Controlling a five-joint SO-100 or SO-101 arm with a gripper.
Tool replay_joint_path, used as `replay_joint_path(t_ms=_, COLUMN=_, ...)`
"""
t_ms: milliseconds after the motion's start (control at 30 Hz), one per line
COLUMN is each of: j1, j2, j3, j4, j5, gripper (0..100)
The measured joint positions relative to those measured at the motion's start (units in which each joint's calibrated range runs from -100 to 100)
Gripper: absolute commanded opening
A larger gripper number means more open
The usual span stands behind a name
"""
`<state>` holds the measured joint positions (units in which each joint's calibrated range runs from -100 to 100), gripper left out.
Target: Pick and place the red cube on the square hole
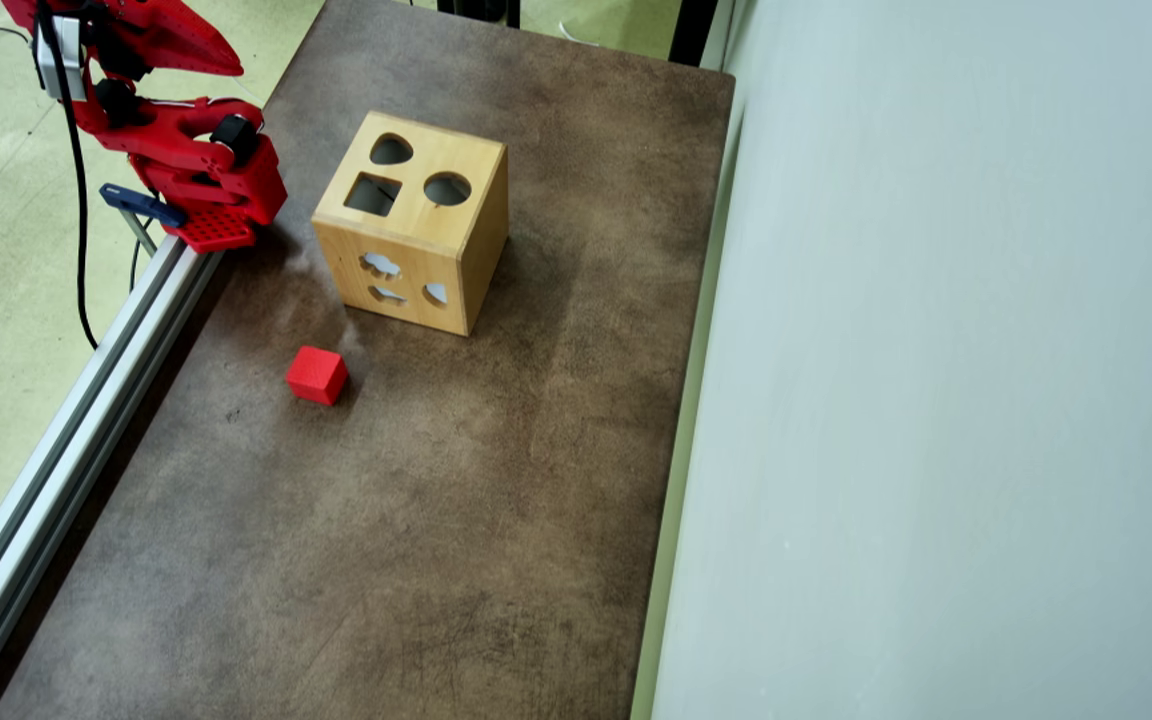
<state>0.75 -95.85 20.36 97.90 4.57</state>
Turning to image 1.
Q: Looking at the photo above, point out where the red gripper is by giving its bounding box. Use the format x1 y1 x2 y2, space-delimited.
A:
1 0 244 83

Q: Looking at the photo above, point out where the red cube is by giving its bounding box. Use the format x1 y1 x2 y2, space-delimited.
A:
285 346 349 406

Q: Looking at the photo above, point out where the blue clamp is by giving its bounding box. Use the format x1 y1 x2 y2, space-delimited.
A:
99 183 187 257

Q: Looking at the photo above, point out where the black stand base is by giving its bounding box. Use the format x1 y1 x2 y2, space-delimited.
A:
436 0 522 29

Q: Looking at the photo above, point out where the wooden shape sorter box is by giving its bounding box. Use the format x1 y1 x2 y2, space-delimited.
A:
311 110 510 337

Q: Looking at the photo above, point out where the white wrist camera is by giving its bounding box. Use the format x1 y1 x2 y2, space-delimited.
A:
33 14 89 103

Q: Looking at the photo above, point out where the black camera cable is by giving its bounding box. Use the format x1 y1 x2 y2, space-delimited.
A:
36 0 100 351

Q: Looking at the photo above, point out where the aluminium profile rail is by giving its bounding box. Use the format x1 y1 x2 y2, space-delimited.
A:
0 232 227 720

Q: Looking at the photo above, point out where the black vertical post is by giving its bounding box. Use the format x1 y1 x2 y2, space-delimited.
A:
669 0 719 68

